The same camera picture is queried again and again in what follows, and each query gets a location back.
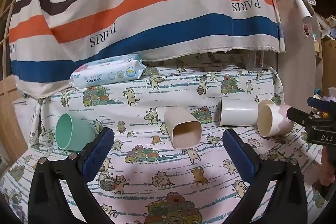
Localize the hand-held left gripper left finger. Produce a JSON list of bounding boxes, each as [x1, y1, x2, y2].
[[28, 127, 115, 224]]

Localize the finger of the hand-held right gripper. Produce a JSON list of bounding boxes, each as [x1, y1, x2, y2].
[[307, 97, 336, 112], [287, 106, 319, 125]]

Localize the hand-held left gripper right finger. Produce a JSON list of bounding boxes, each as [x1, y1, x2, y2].
[[222, 128, 308, 224]]

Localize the pink and white cup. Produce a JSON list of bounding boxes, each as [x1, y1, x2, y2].
[[257, 104, 300, 138]]

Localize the mint green cup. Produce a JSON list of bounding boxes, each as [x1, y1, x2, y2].
[[55, 113, 98, 153]]

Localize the cream cup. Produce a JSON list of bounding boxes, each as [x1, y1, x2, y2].
[[258, 99, 277, 109]]

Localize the white round cup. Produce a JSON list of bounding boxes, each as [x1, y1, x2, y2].
[[218, 98, 259, 127]]

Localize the beige square cup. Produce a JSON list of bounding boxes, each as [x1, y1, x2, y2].
[[164, 106, 202, 149]]

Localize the white paper cup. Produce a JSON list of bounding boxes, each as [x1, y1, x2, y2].
[[293, 0, 313, 23]]

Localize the person's right hand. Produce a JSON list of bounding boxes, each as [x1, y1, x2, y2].
[[318, 145, 336, 199]]

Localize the wooden cabinet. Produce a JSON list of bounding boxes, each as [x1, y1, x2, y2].
[[273, 0, 323, 119]]

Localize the clear plastic container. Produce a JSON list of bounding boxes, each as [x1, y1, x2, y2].
[[245, 52, 264, 71]]

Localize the cat print bedsheet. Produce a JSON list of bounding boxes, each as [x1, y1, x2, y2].
[[0, 52, 328, 224]]

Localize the baby wipes pack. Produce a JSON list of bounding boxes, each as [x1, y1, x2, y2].
[[69, 53, 147, 89]]

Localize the cardboard box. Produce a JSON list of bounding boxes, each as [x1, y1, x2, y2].
[[0, 75, 27, 169]]

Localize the striped cloth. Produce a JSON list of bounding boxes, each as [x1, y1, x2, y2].
[[9, 0, 286, 98]]

